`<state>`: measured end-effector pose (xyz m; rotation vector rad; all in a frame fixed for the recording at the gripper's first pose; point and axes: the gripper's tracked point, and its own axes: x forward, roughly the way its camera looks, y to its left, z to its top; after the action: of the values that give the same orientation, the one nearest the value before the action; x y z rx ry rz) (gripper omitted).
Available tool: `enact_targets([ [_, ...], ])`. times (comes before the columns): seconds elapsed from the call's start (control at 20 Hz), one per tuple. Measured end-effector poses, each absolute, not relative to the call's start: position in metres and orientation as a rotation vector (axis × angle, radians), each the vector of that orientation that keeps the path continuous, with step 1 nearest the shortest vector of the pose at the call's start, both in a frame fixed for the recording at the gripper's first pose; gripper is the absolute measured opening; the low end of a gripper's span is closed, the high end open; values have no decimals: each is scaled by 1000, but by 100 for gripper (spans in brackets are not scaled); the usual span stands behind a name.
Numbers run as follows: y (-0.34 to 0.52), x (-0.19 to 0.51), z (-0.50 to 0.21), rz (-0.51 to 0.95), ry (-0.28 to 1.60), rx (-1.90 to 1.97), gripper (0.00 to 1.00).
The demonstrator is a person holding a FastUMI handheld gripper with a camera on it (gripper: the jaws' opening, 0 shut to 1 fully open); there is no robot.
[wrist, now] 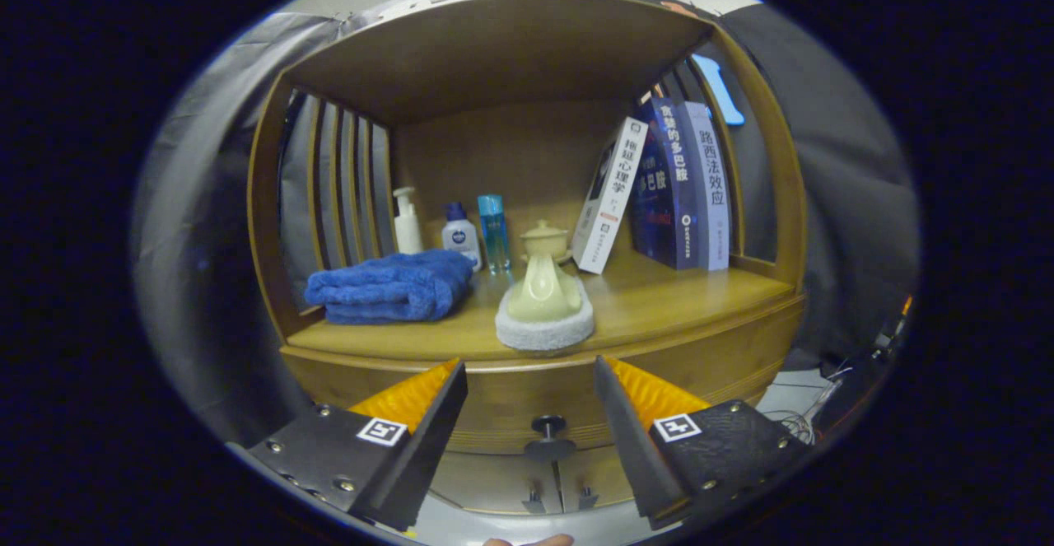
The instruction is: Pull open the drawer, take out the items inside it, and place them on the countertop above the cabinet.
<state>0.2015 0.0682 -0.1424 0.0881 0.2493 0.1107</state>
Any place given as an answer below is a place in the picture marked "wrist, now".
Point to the white pump bottle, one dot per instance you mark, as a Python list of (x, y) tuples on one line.
[(407, 229)]

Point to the white book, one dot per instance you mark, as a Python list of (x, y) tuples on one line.
[(609, 196)]

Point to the black and orange device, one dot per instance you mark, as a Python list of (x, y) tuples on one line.
[(893, 328)]

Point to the clear blue bottle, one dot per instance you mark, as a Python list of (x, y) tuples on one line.
[(494, 233)]

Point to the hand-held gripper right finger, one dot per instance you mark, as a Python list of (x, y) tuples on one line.
[(630, 447)]

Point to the black backdrop cloth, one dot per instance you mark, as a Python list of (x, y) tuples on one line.
[(206, 241)]

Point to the wooden drawer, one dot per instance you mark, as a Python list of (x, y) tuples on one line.
[(519, 398)]

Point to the wooden cabinet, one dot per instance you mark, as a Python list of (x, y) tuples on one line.
[(494, 52)]

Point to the cream lidded teacup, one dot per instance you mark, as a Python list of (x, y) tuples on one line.
[(545, 240)]

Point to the white bottle with blue cap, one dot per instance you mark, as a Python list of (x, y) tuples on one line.
[(461, 240)]

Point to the dark blue book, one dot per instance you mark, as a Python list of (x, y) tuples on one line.
[(671, 192)]

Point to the wooden countertop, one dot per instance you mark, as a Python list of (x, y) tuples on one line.
[(659, 307)]

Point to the blue folded towel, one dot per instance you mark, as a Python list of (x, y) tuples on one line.
[(387, 286)]

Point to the pale purple book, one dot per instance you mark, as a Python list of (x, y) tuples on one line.
[(715, 188)]

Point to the wooden cabinet door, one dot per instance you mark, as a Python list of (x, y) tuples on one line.
[(486, 480), (601, 480)]

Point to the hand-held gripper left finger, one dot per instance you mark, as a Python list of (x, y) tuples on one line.
[(428, 447)]

